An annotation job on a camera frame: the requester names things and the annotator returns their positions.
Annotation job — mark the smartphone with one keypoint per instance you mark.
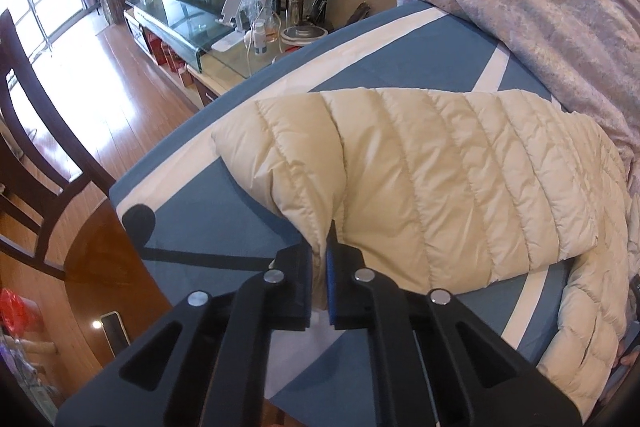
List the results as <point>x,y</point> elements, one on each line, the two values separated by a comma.
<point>115,329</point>

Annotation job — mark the white phone stand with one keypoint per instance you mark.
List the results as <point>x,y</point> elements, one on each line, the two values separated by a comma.
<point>231,9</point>

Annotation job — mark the red plastic bag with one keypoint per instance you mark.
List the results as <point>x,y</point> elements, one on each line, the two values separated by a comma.
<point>17,309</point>

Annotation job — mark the dark wooden chair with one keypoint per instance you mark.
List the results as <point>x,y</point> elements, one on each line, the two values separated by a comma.
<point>30,97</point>

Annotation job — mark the red boxes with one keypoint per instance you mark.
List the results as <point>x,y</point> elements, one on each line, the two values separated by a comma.
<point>167,54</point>

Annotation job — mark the round white tin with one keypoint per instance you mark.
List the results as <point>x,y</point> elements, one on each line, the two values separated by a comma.
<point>302,36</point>

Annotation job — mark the white bottle with blue label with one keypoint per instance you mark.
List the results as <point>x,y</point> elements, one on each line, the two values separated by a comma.
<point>259,39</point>

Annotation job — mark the glass television riser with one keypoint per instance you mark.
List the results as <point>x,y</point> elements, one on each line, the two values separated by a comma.
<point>180,17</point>

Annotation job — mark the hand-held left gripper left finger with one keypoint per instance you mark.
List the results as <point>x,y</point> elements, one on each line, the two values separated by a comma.
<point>306,292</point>

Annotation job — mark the blue white-striped bed sheet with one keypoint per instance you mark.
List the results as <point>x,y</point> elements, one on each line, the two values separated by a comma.
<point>200,217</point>

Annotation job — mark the cream quilted down jacket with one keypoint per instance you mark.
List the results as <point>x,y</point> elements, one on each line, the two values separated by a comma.
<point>425,182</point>

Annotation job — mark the metal cup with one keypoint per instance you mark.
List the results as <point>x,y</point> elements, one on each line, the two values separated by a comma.
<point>294,9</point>

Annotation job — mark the round wooden table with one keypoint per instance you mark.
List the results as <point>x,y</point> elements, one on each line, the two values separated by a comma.
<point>100,267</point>

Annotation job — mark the white flat box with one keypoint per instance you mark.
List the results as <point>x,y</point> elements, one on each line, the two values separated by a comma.
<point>231,43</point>

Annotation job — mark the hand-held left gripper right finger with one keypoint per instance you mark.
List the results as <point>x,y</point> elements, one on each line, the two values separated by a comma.
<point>331,292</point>

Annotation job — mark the low television cabinet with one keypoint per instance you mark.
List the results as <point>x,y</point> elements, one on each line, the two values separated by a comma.
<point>220,74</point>

